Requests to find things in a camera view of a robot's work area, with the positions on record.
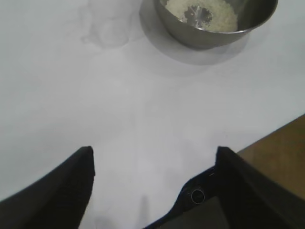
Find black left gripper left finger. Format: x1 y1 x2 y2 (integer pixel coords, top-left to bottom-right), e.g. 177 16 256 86
0 146 96 229

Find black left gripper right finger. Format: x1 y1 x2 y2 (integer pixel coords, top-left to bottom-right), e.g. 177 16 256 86
215 146 305 229

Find stainless steel mixing bowl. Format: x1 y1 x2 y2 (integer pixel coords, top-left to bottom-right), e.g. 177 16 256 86
153 0 279 50

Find clear plastic measuring cup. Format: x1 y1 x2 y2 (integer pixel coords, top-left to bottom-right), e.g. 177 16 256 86
81 0 131 49

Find white rice grains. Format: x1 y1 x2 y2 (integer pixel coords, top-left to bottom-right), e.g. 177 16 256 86
165 0 239 33

